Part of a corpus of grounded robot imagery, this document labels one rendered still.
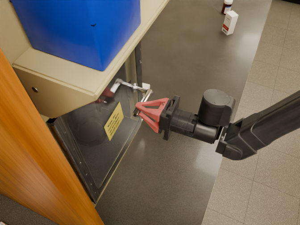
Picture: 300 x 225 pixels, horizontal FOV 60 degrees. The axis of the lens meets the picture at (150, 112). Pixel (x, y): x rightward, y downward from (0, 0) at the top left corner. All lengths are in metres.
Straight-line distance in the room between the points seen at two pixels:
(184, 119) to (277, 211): 1.44
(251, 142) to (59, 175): 0.39
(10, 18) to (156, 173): 0.64
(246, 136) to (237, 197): 1.34
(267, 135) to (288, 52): 2.41
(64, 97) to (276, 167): 1.88
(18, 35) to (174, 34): 1.01
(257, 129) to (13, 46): 0.45
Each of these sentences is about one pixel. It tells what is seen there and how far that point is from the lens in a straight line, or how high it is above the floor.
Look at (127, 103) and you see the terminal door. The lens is 0.68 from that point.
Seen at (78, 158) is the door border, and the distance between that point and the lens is 0.55.
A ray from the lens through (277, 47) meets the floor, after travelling 2.97.
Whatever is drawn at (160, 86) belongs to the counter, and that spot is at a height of 0.94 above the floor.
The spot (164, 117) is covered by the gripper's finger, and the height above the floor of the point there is 1.24.
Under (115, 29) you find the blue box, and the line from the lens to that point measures 0.30.
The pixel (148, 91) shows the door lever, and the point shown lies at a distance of 0.67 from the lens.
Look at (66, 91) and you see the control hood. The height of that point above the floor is 1.50.
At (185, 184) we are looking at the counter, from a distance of 0.84.
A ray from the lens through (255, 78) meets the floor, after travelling 2.55.
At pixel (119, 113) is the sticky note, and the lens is 0.66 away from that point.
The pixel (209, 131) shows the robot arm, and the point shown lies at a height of 1.22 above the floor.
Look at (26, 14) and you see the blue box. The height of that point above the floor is 1.56.
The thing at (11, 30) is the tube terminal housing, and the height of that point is 1.54.
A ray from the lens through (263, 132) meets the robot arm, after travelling 0.57.
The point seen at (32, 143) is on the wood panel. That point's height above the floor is 1.51.
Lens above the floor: 1.72
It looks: 54 degrees down
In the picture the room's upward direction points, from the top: straight up
